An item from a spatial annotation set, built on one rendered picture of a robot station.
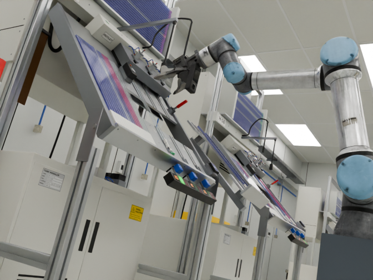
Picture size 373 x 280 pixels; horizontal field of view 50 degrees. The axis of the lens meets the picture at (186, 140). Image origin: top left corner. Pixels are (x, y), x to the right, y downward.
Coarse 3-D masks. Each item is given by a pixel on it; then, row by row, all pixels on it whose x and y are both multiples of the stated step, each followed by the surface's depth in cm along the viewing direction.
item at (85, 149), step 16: (96, 0) 178; (112, 16) 188; (176, 16) 225; (96, 112) 119; (96, 128) 117; (80, 144) 118; (80, 160) 116; (96, 176) 164; (112, 176) 182; (0, 256) 120; (16, 256) 116; (32, 256) 113; (48, 256) 110; (144, 272) 179; (160, 272) 175; (176, 272) 171
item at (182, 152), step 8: (144, 120) 156; (152, 128) 157; (152, 136) 150; (160, 136) 158; (168, 136) 168; (160, 144) 152; (176, 144) 169; (168, 152) 153; (176, 152) 162; (184, 152) 172; (192, 152) 183; (184, 160) 161; (192, 160) 173; (200, 168) 177
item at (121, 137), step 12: (120, 132) 125; (132, 132) 128; (120, 144) 129; (132, 144) 131; (144, 144) 134; (144, 156) 139; (156, 156) 142; (168, 156) 145; (168, 168) 151; (192, 168) 158
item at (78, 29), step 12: (72, 24) 161; (84, 36) 164; (96, 48) 167; (120, 72) 173; (132, 84) 176; (132, 96) 180; (144, 96) 180; (156, 96) 197; (144, 108) 185; (156, 108) 182
